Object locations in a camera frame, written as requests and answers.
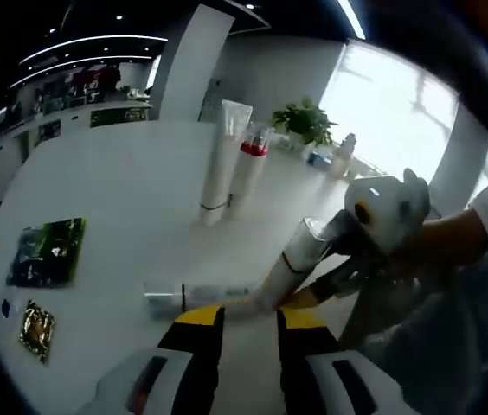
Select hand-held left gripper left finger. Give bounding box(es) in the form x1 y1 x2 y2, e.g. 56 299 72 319
92 304 227 415

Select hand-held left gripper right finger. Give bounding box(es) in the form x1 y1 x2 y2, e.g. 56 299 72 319
276 307 406 415

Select gold foil skincare sachet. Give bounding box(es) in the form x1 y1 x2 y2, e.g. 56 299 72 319
18 299 56 365

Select green dark skincare mask packet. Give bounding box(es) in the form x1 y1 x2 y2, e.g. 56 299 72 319
5 217 88 288

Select blue white bottle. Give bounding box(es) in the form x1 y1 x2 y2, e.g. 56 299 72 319
306 149 335 170

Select person's right hand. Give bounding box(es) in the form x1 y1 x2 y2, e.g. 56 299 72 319
388 219 449 287

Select person's grey trousers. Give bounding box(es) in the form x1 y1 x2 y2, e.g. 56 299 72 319
341 259 488 415

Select potted green plant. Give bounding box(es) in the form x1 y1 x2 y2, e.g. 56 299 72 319
272 97 339 150

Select white office counter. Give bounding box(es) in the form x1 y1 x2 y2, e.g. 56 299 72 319
0 98 153 208

